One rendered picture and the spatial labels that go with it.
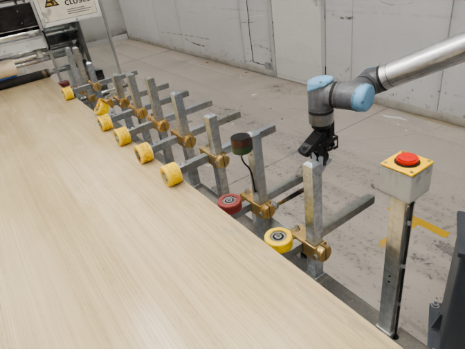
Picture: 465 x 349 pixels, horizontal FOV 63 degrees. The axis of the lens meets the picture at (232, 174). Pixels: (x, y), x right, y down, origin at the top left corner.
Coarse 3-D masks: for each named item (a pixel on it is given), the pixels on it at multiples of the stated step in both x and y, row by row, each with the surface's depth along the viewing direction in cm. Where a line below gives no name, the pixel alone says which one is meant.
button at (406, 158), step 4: (404, 152) 75; (408, 152) 75; (396, 156) 75; (400, 156) 74; (404, 156) 74; (408, 156) 74; (412, 156) 74; (416, 156) 74; (396, 160) 74; (400, 160) 74; (404, 160) 73; (408, 160) 73; (412, 160) 73; (416, 160) 73; (404, 164) 73; (408, 164) 73; (412, 164) 73
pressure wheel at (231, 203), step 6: (222, 198) 128; (228, 198) 127; (234, 198) 128; (240, 198) 127; (222, 204) 125; (228, 204) 125; (234, 204) 124; (240, 204) 126; (228, 210) 124; (234, 210) 124; (240, 210) 126
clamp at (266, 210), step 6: (252, 192) 135; (246, 198) 133; (252, 198) 132; (252, 204) 131; (258, 204) 128; (264, 204) 128; (270, 204) 128; (252, 210) 133; (258, 210) 129; (264, 210) 127; (270, 210) 128; (258, 216) 131; (264, 216) 127; (270, 216) 129
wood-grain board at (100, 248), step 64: (0, 128) 222; (64, 128) 207; (0, 192) 155; (64, 192) 147; (128, 192) 141; (192, 192) 135; (0, 256) 118; (64, 256) 114; (128, 256) 110; (192, 256) 107; (256, 256) 103; (0, 320) 96; (64, 320) 93; (128, 320) 91; (192, 320) 88; (256, 320) 86; (320, 320) 84
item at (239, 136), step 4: (232, 136) 115; (236, 136) 115; (240, 136) 114; (244, 136) 114; (248, 136) 114; (236, 140) 113; (240, 140) 112; (240, 148) 114; (252, 152) 118; (252, 156) 119; (244, 164) 119; (248, 168) 121; (252, 176) 123; (256, 192) 126
